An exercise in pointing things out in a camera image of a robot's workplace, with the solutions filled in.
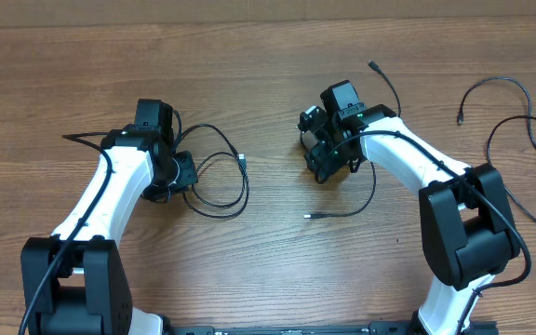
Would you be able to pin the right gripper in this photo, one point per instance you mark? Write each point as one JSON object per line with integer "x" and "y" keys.
{"x": 324, "y": 165}

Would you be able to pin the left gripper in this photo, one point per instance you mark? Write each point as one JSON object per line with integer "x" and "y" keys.
{"x": 190, "y": 172}

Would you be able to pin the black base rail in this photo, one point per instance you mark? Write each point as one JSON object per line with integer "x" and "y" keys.
{"x": 291, "y": 330}

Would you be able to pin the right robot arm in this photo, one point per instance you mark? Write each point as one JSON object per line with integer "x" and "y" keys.
{"x": 467, "y": 226}

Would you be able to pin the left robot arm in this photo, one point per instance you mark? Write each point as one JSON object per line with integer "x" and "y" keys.
{"x": 73, "y": 280}

